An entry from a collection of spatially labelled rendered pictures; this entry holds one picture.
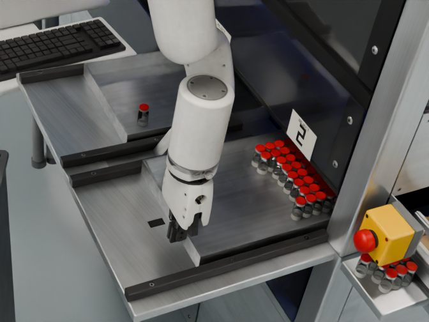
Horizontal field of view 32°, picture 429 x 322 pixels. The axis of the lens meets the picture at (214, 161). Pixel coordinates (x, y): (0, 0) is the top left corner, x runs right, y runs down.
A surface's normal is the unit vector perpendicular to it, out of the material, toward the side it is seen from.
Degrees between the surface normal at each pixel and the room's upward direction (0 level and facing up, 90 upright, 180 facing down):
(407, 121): 90
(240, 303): 90
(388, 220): 0
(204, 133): 91
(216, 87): 4
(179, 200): 89
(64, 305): 0
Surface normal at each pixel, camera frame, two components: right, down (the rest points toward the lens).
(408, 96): 0.44, 0.64
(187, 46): 0.14, 0.62
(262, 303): -0.88, 0.21
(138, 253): 0.14, -0.74
